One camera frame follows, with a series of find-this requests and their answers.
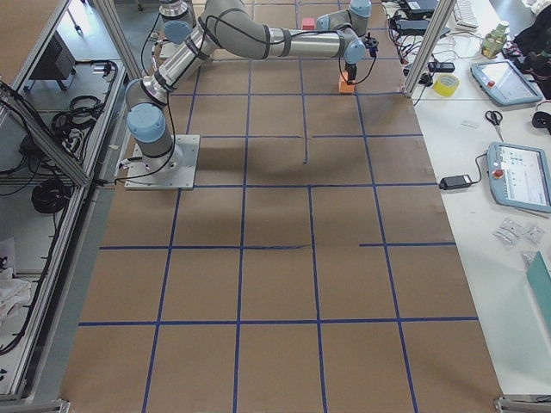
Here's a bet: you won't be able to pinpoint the orange foam cube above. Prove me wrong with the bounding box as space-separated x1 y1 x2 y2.
338 72 356 95

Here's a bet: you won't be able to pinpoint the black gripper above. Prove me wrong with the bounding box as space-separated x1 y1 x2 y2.
344 63 357 83

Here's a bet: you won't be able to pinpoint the teal board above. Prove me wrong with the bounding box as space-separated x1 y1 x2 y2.
526 252 551 325

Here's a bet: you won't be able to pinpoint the teach pendant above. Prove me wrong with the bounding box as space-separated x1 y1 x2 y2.
486 142 550 213
470 60 542 106

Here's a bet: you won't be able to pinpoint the upper teach pendant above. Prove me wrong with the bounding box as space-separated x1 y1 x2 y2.
470 60 542 106

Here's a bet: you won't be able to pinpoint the yellow tape roll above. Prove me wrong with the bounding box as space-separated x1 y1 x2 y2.
433 73 460 97

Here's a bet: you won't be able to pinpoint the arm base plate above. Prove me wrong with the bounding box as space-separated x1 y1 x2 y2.
124 134 201 190

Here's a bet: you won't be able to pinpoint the lower teach pendant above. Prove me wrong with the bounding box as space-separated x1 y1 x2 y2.
486 142 550 213

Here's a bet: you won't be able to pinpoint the plastic parts bag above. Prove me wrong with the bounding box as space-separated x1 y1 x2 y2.
493 218 525 247

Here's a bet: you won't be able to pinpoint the black scissors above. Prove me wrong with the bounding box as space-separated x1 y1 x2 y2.
485 110 504 142

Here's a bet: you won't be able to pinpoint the black power brick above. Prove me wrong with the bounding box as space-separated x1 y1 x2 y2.
438 175 474 190

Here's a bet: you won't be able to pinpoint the pink foam cube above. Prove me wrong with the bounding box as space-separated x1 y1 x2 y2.
301 17 316 30

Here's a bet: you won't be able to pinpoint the aluminium frame post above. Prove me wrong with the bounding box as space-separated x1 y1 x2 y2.
402 0 455 97

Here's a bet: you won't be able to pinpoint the white keyboard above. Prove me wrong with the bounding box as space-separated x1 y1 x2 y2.
453 0 479 30

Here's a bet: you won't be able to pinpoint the black control box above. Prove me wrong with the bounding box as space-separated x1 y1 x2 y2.
25 32 76 91

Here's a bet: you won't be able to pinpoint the coiled black cable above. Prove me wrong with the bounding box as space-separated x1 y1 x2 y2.
31 177 68 215

